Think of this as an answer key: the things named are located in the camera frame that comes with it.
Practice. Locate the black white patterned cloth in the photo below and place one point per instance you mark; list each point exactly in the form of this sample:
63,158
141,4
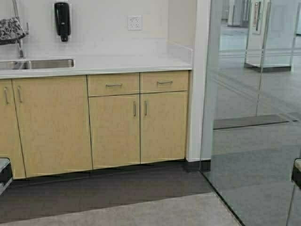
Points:
11,31

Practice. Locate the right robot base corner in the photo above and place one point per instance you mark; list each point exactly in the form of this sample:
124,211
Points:
296,172

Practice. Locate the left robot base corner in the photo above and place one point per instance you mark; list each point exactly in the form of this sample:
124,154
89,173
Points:
6,176

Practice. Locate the wooden base cabinet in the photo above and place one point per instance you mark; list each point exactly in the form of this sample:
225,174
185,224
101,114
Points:
57,125

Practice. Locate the glass partition door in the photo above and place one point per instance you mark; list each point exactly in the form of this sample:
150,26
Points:
252,112

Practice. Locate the stainless steel double sink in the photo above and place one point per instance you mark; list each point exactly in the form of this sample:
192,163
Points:
36,64

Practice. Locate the chrome kitchen faucet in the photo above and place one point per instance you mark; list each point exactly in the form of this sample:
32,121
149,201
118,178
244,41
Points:
20,44

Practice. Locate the white wall power outlet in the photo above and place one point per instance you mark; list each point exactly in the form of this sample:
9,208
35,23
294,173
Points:
135,23

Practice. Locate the black wall soap dispenser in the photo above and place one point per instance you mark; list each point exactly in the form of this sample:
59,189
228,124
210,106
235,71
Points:
62,20

